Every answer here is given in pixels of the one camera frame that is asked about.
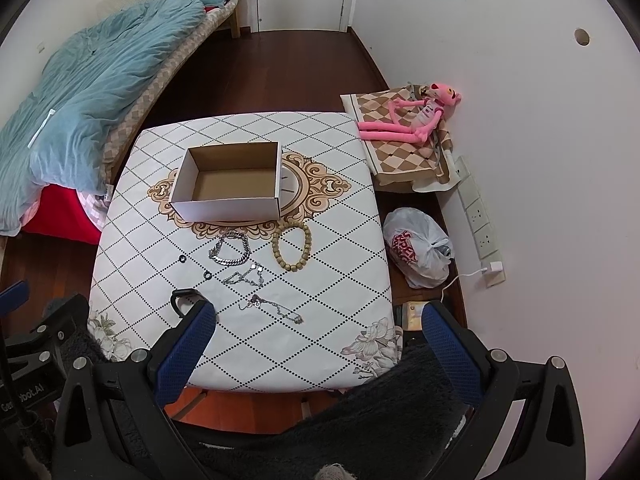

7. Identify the black fitness band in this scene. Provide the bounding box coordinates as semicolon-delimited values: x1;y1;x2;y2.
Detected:
170;288;205;320

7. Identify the bed with checkered mattress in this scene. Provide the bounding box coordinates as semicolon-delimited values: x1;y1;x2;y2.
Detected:
1;0;239;222

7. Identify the dark fuzzy sleeve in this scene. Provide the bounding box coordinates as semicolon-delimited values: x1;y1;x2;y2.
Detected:
188;344;466;479

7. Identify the white charger with cable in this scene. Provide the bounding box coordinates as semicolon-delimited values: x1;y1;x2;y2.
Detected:
440;261;503;300

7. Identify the white plastic shopping bag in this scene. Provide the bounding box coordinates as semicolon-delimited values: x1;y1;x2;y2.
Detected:
383;207;454;289

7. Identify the brown checkered side cushion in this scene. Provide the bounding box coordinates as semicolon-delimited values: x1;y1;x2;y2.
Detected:
341;84;459;193

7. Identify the chunky silver chain bracelet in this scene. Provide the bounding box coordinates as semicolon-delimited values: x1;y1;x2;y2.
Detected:
207;231;252;267

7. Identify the pink panther plush toy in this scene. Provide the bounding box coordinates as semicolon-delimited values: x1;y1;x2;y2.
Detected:
358;82;462;146

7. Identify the wooden bead bracelet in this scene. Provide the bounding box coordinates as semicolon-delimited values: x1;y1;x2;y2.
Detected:
271;221;314;274

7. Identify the white wall power strip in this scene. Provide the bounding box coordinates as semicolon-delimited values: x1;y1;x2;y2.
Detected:
454;156;506;288

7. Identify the light blue duvet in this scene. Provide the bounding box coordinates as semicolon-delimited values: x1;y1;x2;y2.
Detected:
1;0;235;236

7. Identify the white diamond pattern tablecloth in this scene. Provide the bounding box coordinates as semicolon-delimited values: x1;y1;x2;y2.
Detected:
89;112;401;392

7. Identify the thin silver pendant necklace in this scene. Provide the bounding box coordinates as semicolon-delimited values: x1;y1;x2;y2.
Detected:
237;294;305;325

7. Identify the thin silver charm bracelet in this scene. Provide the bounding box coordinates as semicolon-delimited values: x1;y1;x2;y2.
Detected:
221;261;266;290

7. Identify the small yellow cardboard box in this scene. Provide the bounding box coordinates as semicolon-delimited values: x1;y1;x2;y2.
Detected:
401;301;430;332

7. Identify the open white cardboard box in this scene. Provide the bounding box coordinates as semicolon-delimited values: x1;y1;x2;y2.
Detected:
169;142;282;223

